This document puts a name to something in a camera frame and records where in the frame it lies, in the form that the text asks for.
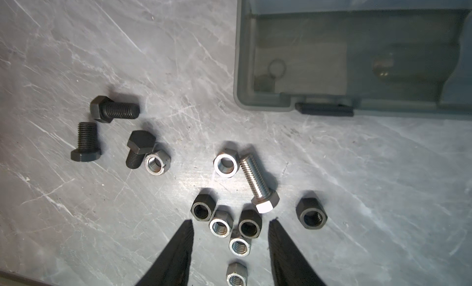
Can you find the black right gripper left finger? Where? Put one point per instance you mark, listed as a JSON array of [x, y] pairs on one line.
[[172, 267]]

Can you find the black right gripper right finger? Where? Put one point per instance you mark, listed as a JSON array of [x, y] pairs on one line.
[[289, 267]]

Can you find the silver nut lowest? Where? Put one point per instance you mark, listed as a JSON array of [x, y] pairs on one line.
[[236, 275]]

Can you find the black nut far right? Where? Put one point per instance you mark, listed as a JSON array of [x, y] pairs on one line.
[[311, 213]]

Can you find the black nut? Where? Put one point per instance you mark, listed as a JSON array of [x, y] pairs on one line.
[[311, 213], [250, 224], [203, 207]]

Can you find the black nut left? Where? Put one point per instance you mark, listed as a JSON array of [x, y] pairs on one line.
[[203, 207]]

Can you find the silver bolt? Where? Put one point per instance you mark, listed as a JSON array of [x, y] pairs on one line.
[[265, 199]]

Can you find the silver nut beside bolt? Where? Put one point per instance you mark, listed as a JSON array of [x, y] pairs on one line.
[[157, 163]]

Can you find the silver nut upper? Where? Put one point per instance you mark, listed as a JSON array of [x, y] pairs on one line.
[[227, 163]]

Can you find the black bolt middle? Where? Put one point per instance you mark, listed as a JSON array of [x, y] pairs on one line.
[[140, 143]]

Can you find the black bolt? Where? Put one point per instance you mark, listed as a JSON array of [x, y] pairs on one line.
[[88, 149], [104, 110], [140, 143]]

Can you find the black bolt left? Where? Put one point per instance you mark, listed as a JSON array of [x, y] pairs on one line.
[[88, 149]]

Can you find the black bolt upper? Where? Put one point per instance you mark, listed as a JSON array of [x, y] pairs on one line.
[[104, 110]]

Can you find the grey plastic organizer box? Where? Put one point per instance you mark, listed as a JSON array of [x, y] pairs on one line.
[[410, 58]]

